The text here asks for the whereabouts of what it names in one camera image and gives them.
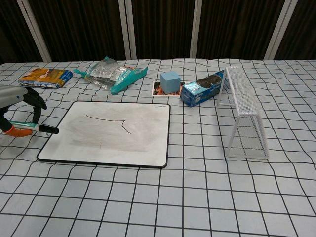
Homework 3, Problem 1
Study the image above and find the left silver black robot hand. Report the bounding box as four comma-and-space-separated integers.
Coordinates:
0, 85, 47, 138

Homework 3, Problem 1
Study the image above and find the teal whiteboard marker black cap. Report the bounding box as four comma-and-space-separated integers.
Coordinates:
9, 120, 60, 135

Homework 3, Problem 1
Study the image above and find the white dry-erase board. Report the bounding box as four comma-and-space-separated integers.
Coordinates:
37, 101, 171, 169

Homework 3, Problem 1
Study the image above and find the orange blue snack packet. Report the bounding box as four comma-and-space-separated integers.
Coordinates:
18, 68, 74, 89

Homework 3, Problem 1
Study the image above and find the dark ribbed partition panel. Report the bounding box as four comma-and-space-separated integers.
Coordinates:
130, 0, 198, 60
28, 0, 124, 62
271, 0, 316, 61
196, 0, 284, 60
0, 0, 44, 64

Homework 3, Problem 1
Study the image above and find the teal clear wipes packet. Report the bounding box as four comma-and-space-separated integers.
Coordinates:
73, 56, 149, 95

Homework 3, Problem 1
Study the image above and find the white bordered photo card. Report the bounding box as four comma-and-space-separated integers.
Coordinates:
151, 81, 186, 97

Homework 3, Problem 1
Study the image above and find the light blue cube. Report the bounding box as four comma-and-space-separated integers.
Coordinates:
159, 71, 181, 94

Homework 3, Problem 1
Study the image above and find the blue Oreo cookie box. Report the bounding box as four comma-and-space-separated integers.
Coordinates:
180, 69, 227, 107

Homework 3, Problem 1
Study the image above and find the light blue checked tablecloth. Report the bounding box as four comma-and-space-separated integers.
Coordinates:
0, 58, 316, 237

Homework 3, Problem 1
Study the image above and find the white partition frame post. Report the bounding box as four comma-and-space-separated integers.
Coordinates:
16, 0, 52, 62
189, 0, 210, 59
263, 0, 293, 60
118, 0, 138, 60

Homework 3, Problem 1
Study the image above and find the white wire mesh rack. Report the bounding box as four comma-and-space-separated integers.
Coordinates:
217, 66, 270, 160

